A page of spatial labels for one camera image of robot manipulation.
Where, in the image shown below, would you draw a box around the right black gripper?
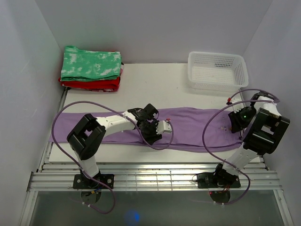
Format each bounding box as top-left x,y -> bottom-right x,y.
228,106 -> 257,134

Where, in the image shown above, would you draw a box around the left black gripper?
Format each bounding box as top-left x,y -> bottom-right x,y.
141,120 -> 162,145

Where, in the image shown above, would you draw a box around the purple trousers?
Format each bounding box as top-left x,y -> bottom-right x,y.
54,107 -> 241,153

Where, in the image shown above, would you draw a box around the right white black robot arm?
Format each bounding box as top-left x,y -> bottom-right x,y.
212,90 -> 290,187

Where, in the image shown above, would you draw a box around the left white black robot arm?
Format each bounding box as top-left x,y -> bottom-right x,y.
67,104 -> 171,188

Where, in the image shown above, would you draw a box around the white perforated plastic basket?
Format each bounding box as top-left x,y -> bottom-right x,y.
187,51 -> 249,92

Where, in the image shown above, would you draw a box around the red folded garment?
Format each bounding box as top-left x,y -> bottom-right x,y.
58,62 -> 124,92

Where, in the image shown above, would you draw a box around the green white patterned folded garment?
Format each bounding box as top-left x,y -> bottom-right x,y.
61,46 -> 122,82

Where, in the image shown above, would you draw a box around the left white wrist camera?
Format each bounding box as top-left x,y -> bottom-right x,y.
156,121 -> 172,135

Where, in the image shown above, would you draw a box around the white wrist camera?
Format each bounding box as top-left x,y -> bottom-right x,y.
156,121 -> 172,135
227,97 -> 245,113

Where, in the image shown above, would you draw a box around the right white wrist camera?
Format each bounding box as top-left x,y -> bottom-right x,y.
227,97 -> 245,113

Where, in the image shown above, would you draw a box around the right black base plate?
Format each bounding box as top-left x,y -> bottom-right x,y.
196,172 -> 241,188

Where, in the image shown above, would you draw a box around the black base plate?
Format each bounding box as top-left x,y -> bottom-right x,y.
72,173 -> 115,189
196,172 -> 241,188

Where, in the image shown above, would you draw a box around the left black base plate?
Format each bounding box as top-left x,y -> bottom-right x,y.
72,173 -> 115,189

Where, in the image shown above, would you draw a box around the aluminium rail frame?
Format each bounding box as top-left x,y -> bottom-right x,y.
19,89 -> 294,226

